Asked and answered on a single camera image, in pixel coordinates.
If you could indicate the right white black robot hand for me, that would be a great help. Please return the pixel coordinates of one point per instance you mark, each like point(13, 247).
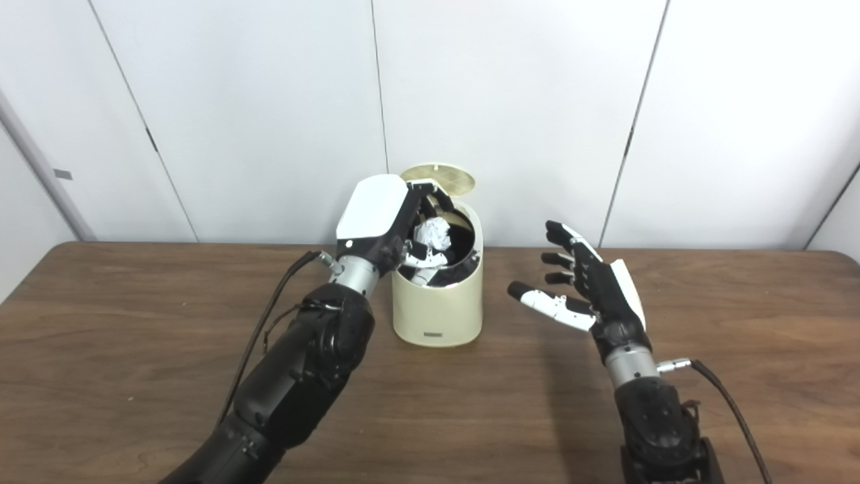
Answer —
point(615, 296)

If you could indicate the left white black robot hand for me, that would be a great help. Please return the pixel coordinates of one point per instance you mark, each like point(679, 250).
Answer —
point(373, 205)

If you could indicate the white paper ball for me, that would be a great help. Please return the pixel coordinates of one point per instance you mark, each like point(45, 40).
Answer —
point(433, 232)

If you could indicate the cream round bin lid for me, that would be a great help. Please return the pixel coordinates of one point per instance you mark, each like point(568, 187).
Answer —
point(450, 178)

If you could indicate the cream-colored bin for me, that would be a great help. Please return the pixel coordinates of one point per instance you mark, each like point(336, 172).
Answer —
point(437, 309)

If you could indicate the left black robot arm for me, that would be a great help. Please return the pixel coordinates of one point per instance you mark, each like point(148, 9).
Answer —
point(302, 376)

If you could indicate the black panel seam clip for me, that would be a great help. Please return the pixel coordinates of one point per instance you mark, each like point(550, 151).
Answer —
point(629, 142)
point(152, 140)

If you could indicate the grey tape label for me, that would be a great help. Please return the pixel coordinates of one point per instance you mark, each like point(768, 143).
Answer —
point(63, 174)

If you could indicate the grey wall post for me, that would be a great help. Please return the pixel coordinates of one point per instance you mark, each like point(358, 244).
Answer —
point(44, 175)

